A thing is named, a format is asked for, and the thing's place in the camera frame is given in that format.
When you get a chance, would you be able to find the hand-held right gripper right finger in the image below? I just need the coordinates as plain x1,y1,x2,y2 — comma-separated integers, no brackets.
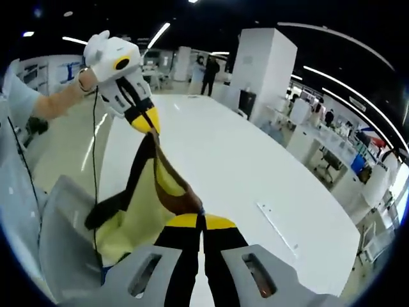
203,214,323,307

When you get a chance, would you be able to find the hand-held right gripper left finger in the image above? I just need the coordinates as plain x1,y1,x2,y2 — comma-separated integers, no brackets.
104,213,205,307

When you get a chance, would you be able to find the yellow blue grey garment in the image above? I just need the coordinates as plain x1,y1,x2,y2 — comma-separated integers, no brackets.
84,129,206,286

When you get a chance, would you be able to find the person's left hand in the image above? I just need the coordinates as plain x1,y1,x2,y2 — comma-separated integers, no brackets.
77,66,100,94

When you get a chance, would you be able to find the white mesh chair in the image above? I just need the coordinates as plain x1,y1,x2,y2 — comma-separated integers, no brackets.
38,175,111,303

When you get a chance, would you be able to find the person in light clothes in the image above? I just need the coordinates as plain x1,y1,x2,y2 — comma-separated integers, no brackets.
0,65,45,282

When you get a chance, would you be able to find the black bin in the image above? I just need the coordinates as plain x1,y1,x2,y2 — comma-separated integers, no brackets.
238,90,258,116

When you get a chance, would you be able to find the white square pillar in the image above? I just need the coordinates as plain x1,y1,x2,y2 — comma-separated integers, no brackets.
229,28,298,120

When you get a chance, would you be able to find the black office chair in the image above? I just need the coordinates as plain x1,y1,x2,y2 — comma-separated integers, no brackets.
314,146,342,185

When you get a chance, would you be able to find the blue storage bin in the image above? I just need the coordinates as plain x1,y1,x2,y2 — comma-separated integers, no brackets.
350,153,367,173

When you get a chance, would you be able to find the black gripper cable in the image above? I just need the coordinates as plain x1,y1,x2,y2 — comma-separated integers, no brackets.
91,86,105,269

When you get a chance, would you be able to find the thin black cable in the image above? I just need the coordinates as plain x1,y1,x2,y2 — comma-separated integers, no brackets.
6,115,44,231

